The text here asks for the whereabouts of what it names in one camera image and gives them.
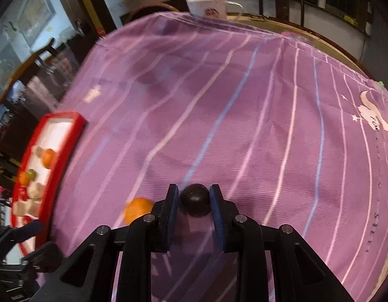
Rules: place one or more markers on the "white cartoon mug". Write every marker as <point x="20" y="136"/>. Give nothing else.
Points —
<point x="206" y="6"/>

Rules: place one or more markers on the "brown wooden armchair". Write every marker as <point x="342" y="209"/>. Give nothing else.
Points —
<point x="24" y="69"/>

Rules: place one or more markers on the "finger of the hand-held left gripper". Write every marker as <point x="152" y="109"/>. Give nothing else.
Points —
<point x="44" y="255"/>
<point x="27" y="230"/>

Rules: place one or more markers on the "small red item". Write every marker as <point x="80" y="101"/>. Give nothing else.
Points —
<point x="101" y="33"/>

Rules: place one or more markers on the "large round beige fibrous chunk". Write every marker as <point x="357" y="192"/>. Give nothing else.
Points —
<point x="19" y="208"/>

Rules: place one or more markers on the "dark wooden chair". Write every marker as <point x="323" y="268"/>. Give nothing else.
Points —
<point x="277" y="0"/>

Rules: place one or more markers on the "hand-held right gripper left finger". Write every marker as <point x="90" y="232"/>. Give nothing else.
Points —
<point x="170" y="217"/>

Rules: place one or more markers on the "framed wall painting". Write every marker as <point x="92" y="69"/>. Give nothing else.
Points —
<point x="30" y="15"/>

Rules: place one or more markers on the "orange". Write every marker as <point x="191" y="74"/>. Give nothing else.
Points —
<point x="24" y="179"/>
<point x="48" y="158"/>
<point x="137" y="210"/>

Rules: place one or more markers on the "red tray with white inside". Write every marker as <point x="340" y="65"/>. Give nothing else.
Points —
<point x="60" y="132"/>

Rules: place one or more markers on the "small green fruit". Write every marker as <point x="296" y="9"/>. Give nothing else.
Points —
<point x="30" y="174"/>

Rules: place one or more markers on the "hexagonal beige fibrous chunk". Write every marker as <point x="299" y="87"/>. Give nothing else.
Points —
<point x="33" y="207"/>

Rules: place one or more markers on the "dark purple plum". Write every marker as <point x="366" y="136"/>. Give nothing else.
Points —
<point x="195" y="201"/>

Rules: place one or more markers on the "small beige fibrous chunk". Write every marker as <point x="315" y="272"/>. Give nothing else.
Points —
<point x="39" y="151"/>

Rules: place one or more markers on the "red tomato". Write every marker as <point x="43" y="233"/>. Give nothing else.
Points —
<point x="27" y="219"/>
<point x="22" y="193"/>

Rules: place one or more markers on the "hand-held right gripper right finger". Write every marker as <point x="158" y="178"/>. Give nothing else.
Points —
<point x="218" y="217"/>

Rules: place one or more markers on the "small green scrap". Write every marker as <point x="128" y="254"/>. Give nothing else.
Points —
<point x="381" y="84"/>

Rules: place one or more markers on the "purple striped tablecloth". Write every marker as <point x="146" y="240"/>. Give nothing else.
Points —
<point x="244" y="100"/>

